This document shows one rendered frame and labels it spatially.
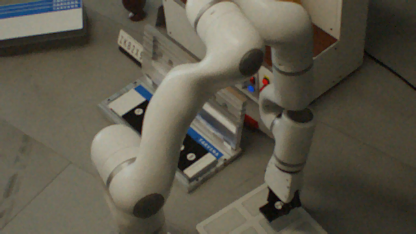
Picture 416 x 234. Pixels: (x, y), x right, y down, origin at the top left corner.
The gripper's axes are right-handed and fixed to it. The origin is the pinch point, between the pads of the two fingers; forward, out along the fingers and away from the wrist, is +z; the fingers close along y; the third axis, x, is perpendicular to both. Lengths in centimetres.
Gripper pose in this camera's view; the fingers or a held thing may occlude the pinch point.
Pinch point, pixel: (279, 202)
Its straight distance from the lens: 214.1
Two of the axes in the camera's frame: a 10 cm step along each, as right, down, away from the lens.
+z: -1.0, 7.3, 6.7
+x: 8.3, -3.1, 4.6
